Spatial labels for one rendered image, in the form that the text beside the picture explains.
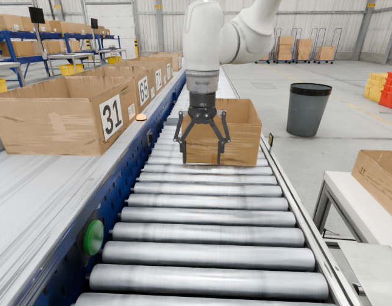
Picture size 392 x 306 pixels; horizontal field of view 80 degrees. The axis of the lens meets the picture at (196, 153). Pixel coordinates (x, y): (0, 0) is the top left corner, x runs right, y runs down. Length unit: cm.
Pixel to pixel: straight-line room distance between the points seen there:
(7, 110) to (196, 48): 53
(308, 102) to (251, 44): 266
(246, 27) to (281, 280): 59
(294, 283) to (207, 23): 59
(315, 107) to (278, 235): 280
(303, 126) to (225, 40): 286
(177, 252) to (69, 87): 84
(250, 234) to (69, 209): 42
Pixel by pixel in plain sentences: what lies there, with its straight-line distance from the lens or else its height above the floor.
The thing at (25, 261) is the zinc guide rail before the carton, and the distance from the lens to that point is 46.
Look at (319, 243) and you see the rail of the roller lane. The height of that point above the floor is 74.
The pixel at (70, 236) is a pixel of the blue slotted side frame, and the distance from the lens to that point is 50.
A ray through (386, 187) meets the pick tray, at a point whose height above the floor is 81.
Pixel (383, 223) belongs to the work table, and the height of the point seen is 75.
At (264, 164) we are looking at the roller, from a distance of 97.
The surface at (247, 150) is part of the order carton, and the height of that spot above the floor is 82.
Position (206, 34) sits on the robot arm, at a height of 120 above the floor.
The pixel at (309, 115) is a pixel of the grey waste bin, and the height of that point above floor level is 30.
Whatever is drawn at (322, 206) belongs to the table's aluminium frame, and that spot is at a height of 62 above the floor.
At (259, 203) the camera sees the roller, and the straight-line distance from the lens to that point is 74.
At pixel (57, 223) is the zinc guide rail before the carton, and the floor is 89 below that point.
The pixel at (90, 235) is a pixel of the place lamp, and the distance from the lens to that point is 54.
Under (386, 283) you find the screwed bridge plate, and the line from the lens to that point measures 65.
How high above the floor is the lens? 119
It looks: 26 degrees down
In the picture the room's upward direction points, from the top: straight up
